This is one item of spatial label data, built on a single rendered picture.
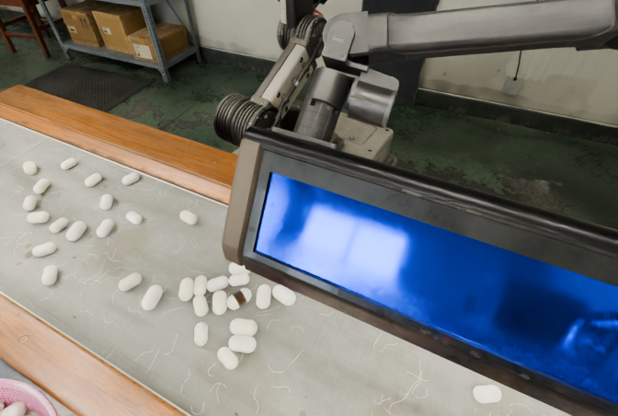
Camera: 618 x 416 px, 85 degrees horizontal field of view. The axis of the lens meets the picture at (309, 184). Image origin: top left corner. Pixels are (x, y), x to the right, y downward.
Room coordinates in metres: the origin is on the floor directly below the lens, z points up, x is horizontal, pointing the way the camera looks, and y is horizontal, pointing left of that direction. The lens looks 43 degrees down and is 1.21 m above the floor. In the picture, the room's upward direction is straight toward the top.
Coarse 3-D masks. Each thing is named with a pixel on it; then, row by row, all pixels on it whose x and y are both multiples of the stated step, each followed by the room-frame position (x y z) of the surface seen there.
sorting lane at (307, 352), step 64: (0, 128) 0.71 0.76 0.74; (0, 192) 0.48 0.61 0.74; (64, 192) 0.48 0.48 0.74; (128, 192) 0.48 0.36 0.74; (192, 192) 0.48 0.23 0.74; (0, 256) 0.33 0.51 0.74; (64, 256) 0.33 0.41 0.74; (128, 256) 0.33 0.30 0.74; (192, 256) 0.33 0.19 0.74; (64, 320) 0.22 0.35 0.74; (128, 320) 0.22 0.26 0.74; (192, 320) 0.22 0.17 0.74; (256, 320) 0.22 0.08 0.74; (320, 320) 0.22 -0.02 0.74; (192, 384) 0.14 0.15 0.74; (256, 384) 0.14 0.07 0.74; (320, 384) 0.14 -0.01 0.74; (384, 384) 0.14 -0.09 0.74; (448, 384) 0.14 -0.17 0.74
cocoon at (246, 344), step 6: (234, 336) 0.19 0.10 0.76; (240, 336) 0.19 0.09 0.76; (246, 336) 0.19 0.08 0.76; (228, 342) 0.18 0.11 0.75; (234, 342) 0.18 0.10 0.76; (240, 342) 0.18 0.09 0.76; (246, 342) 0.18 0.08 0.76; (252, 342) 0.18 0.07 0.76; (234, 348) 0.18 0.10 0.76; (240, 348) 0.18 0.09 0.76; (246, 348) 0.18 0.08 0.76; (252, 348) 0.18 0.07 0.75
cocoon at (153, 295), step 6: (150, 288) 0.26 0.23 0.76; (156, 288) 0.26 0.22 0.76; (150, 294) 0.25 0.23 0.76; (156, 294) 0.25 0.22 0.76; (162, 294) 0.26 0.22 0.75; (144, 300) 0.24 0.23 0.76; (150, 300) 0.24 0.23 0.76; (156, 300) 0.24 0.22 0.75; (144, 306) 0.23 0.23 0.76; (150, 306) 0.23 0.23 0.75
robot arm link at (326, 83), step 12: (324, 72) 0.46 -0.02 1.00; (336, 72) 0.46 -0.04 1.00; (312, 84) 0.46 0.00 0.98; (324, 84) 0.45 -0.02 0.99; (336, 84) 0.45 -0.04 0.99; (348, 84) 0.46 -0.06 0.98; (312, 96) 0.44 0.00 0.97; (324, 96) 0.44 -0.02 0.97; (336, 96) 0.44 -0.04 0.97; (336, 108) 0.44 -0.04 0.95; (348, 108) 0.44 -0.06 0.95
